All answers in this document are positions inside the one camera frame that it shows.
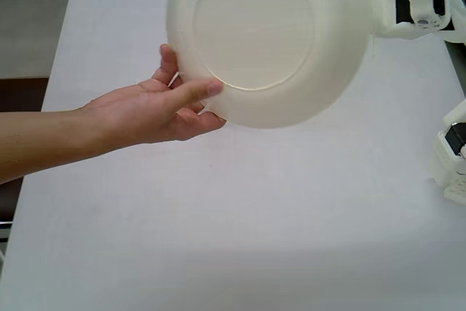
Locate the white plastic plate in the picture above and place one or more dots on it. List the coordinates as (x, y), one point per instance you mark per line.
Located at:
(255, 27)

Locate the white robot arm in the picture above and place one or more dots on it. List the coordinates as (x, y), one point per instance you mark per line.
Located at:
(446, 165)

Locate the person's bare forearm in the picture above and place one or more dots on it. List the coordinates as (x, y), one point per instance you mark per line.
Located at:
(36, 143)

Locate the person's bare hand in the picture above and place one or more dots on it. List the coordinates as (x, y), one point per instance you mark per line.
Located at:
(145, 110)

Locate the white furniture edge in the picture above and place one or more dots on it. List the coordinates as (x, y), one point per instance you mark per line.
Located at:
(4, 232)

